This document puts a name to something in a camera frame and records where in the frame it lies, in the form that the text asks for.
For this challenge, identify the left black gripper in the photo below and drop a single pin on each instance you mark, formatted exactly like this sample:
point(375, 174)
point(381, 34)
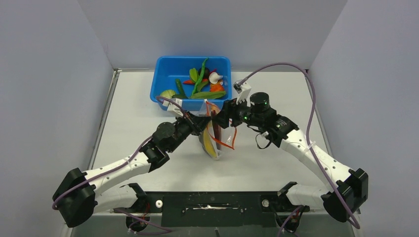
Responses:
point(196, 124)

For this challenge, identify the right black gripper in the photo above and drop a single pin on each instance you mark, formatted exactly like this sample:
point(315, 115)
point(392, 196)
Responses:
point(229, 112)

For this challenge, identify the clear zip top bag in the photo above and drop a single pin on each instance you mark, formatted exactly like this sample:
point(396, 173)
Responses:
point(228, 135)

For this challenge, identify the yellow banana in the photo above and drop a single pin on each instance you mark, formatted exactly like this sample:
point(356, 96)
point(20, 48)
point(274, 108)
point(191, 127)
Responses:
point(208, 145)

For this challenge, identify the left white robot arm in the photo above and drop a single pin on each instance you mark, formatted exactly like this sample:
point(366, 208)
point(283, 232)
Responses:
point(83, 193)

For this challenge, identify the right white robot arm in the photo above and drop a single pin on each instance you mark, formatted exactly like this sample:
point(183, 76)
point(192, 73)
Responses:
point(345, 189)

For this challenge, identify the flat green leaf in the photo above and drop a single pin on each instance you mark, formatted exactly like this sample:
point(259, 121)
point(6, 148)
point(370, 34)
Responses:
point(208, 95)

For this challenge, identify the orange carrot piece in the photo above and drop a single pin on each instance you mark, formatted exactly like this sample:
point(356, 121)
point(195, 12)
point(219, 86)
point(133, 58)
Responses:
point(216, 88)

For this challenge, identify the dark green cucumber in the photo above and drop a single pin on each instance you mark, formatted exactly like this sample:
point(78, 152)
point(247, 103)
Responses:
point(181, 93)

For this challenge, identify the white mushroom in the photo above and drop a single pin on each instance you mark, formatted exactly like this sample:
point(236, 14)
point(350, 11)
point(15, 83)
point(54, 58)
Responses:
point(214, 77)

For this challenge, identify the pale green cabbage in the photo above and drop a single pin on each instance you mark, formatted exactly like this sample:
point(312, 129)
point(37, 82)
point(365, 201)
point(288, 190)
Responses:
point(169, 93)

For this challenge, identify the red chili pepper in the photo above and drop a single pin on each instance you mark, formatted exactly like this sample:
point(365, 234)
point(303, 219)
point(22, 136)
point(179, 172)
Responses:
point(190, 82)

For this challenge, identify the blue plastic bin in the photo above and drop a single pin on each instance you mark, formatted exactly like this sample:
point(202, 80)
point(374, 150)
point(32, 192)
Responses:
point(170, 68)

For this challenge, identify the upright green bean pod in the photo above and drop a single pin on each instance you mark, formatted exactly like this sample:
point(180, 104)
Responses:
point(200, 76)

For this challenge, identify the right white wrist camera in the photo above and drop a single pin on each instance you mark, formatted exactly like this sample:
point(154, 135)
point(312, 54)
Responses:
point(243, 89)

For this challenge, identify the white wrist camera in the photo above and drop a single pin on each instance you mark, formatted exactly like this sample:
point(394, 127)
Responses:
point(243, 89)
point(173, 106)

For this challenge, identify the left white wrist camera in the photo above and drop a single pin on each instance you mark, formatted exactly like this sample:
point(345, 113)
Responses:
point(173, 106)

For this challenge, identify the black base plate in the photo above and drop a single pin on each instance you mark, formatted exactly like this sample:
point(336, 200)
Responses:
point(213, 209)

